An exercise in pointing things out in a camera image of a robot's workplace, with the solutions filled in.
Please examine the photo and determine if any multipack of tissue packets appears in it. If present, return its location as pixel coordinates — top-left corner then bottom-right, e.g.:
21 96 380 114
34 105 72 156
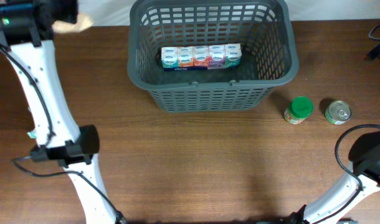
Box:
161 44 242 71

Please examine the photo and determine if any green lid jar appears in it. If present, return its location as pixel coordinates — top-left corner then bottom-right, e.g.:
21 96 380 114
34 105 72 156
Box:
284 96 313 124

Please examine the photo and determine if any grey plastic shopping basket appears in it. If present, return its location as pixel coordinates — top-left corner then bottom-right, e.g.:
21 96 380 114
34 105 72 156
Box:
128 0 299 113

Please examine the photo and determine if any brown paper pouch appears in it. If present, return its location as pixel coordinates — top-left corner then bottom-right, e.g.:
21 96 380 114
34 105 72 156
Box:
52 13 94 34

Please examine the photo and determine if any small tin can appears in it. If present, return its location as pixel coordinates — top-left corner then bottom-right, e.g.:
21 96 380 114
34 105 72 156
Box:
325 100 352 125

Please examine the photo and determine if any teal snack wrapper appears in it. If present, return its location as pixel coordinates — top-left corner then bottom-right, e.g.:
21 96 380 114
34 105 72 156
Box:
27 130 37 139

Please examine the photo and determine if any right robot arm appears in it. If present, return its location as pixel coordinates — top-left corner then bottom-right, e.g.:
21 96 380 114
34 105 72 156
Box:
286 124 380 223

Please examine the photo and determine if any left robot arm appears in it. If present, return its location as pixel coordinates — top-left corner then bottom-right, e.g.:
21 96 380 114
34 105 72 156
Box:
0 1 126 223

